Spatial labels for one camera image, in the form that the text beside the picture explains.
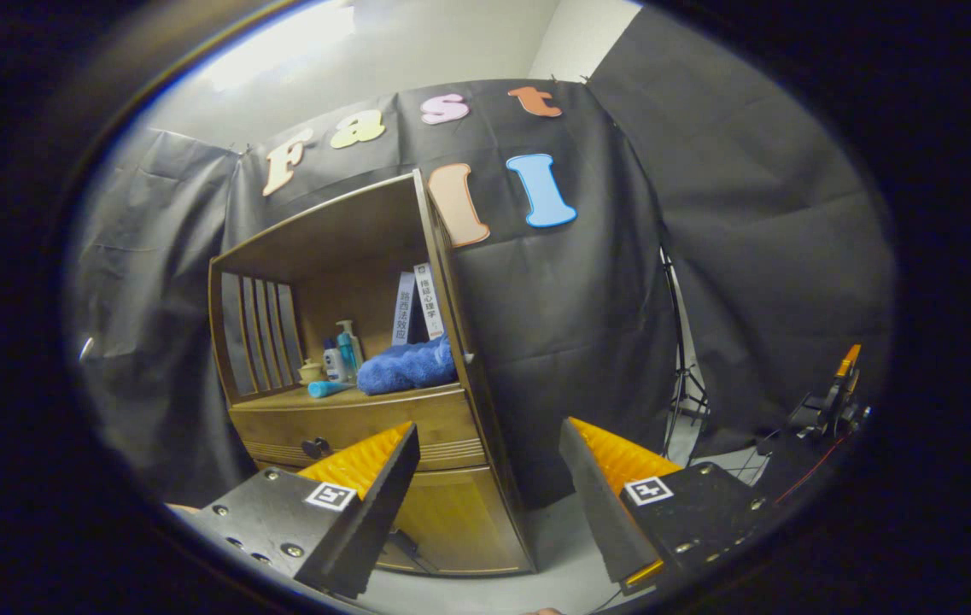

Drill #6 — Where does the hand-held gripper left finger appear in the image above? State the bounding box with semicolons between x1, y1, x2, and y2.
190;421;422;599

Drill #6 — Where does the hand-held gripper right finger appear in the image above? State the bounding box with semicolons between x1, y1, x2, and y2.
558;417;781;596

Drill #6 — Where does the wooden drawer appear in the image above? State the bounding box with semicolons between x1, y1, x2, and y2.
229;384;488;472

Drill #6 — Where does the wooden cabinet door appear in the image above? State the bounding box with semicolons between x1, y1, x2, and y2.
370;466;533;576

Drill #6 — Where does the wooden countertop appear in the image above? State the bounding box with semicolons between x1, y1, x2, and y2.
233;380;462;409

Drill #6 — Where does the wooden cabinet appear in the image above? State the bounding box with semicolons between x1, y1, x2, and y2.
208;168;537;577

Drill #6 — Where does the blue towel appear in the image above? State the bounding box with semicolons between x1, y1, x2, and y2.
355;333;459;395

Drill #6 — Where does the black light stand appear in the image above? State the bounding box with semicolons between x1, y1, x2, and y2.
660;248;712;458

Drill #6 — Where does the blue pump bottle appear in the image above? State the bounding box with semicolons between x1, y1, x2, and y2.
336;319;364;372

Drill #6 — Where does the black backdrop cloth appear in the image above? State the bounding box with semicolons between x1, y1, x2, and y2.
67;9;894;509

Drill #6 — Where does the white spine book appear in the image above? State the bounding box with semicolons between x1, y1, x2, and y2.
413;263;445;341

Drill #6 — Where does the black orange device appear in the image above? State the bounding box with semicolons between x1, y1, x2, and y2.
788;343;872;445

